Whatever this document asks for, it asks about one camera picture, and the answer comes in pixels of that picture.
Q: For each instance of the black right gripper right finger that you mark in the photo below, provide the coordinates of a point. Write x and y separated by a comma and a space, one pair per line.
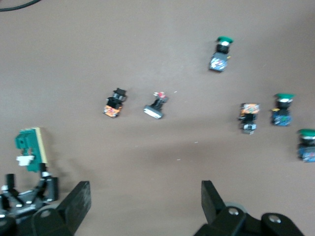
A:
211, 204

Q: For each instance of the black square-head push button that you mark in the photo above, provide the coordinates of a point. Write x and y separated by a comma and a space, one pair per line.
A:
155, 110

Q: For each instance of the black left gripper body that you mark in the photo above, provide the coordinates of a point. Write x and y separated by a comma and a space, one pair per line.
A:
22, 204

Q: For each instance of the brown paper table cover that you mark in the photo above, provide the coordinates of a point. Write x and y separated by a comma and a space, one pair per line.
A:
157, 152

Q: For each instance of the green mushroom push button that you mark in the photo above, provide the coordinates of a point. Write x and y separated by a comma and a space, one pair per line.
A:
219, 62
281, 118
307, 152

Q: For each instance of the black knob switch orange block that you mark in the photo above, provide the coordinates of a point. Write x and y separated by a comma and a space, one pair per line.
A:
113, 108

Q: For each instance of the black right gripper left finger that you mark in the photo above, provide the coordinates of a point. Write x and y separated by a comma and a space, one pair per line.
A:
76, 204

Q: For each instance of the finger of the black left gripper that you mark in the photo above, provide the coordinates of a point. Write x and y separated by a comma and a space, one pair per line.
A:
9, 183
50, 188

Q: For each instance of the black selector switch orange block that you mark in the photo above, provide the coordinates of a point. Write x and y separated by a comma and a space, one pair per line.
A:
248, 110

